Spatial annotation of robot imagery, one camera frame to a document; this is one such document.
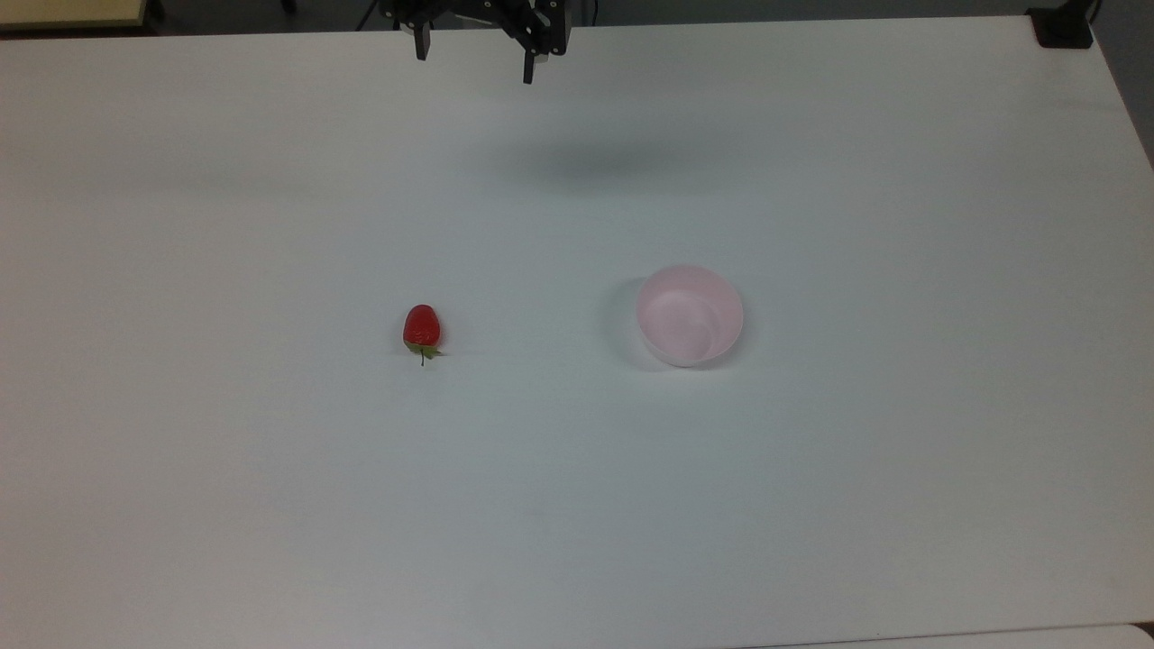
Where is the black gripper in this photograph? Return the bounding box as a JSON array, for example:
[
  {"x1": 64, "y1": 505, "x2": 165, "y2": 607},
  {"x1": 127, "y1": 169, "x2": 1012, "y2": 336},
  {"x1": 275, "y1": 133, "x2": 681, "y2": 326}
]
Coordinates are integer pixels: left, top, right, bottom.
[{"x1": 379, "y1": 0, "x2": 572, "y2": 87}]

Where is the red strawberry with green stem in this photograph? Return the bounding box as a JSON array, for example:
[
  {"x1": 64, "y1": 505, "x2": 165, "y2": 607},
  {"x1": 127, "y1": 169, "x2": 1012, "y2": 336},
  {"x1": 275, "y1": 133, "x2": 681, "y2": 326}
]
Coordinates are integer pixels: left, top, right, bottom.
[{"x1": 402, "y1": 304, "x2": 445, "y2": 367}]

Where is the pink translucent plastic bowl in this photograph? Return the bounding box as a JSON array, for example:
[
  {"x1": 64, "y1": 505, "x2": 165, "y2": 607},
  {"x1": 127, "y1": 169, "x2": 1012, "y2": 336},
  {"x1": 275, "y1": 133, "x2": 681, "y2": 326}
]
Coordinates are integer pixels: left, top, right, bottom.
[{"x1": 636, "y1": 264, "x2": 746, "y2": 369}]

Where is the beige side table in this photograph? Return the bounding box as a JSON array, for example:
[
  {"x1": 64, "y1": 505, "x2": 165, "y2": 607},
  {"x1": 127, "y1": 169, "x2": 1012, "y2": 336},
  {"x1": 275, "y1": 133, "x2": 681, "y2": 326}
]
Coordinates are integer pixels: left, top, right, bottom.
[{"x1": 0, "y1": 0, "x2": 151, "y2": 33}]

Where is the black table clamp mount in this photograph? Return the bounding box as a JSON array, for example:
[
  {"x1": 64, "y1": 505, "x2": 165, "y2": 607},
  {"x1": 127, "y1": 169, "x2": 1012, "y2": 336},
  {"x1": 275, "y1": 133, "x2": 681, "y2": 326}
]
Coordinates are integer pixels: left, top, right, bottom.
[{"x1": 1027, "y1": 0, "x2": 1103, "y2": 50}]

